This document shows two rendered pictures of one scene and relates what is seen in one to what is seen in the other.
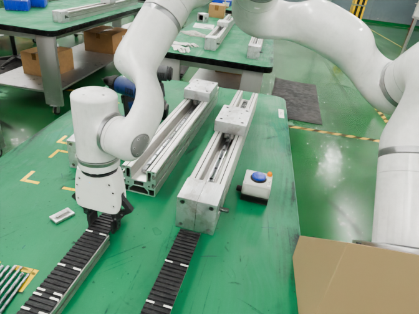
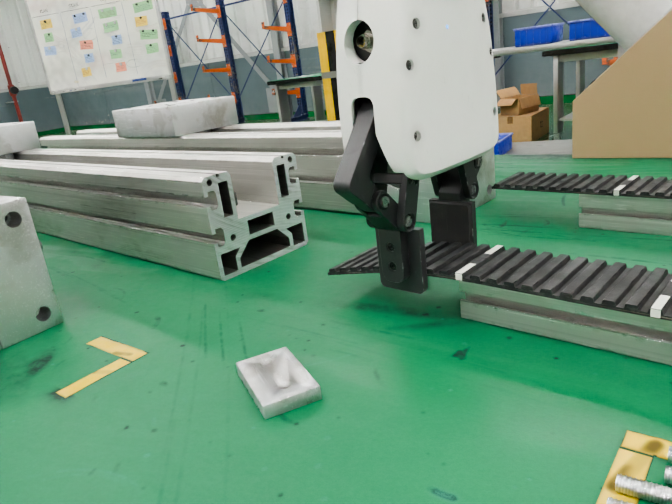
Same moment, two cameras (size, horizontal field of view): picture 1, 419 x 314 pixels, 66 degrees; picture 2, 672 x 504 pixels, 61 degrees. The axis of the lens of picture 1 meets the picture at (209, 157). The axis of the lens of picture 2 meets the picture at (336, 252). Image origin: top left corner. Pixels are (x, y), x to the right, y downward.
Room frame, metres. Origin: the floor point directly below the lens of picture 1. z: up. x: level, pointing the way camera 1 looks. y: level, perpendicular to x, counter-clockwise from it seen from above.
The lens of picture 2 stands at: (0.42, 0.54, 0.94)
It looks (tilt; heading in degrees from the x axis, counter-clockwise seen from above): 19 degrees down; 304
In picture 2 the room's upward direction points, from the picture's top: 8 degrees counter-clockwise
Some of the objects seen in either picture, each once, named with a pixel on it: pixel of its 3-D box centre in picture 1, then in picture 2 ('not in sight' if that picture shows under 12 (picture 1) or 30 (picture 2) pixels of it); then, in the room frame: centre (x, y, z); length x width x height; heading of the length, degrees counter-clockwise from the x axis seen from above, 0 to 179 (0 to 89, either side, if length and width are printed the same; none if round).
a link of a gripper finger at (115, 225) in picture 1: (120, 220); (461, 205); (0.55, 0.19, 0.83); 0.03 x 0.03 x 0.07; 80
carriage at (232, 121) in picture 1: (233, 123); (176, 126); (1.09, -0.07, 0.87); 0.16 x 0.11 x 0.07; 170
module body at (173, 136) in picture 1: (183, 124); (60, 188); (1.12, 0.12, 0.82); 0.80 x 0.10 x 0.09; 170
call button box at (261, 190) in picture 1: (254, 185); not in sight; (0.79, -0.14, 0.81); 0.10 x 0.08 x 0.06; 80
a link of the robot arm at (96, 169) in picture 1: (98, 159); not in sight; (0.56, 0.23, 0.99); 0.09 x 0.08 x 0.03; 80
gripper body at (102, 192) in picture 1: (101, 183); (415, 68); (0.56, 0.23, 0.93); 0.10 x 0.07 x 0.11; 80
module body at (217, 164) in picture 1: (231, 134); (183, 158); (1.09, -0.07, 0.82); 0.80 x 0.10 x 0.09; 170
